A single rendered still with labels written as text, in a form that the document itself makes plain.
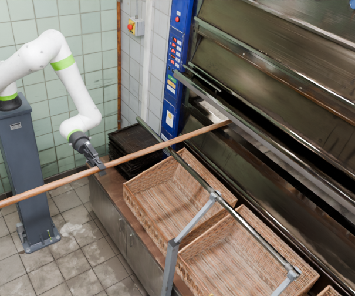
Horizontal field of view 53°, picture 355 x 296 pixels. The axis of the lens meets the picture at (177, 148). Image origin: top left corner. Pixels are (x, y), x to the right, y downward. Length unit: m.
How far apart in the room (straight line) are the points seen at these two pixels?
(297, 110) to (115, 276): 1.76
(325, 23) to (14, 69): 1.32
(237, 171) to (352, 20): 1.02
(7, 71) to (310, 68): 1.33
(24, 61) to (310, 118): 1.26
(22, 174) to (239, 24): 1.58
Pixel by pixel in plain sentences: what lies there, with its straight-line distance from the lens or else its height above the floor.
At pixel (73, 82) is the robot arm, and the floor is 1.45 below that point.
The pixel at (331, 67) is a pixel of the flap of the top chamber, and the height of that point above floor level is 1.80.
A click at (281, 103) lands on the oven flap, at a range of 1.73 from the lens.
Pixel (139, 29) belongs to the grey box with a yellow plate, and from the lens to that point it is 2.54.
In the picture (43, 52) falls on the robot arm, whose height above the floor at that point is 1.66.
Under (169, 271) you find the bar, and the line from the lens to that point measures 1.91.
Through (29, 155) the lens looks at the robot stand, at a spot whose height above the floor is 0.87.
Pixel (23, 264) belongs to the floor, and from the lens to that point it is 2.92.
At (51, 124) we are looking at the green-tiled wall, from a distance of 3.01.
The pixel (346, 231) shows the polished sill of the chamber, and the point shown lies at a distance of 1.78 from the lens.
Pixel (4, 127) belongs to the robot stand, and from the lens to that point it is 2.21.
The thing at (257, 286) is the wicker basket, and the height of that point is 0.59.
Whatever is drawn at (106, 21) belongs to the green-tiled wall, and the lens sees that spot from 2.82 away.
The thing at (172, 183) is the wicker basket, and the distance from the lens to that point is 2.53.
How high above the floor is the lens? 2.37
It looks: 39 degrees down
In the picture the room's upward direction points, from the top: 7 degrees clockwise
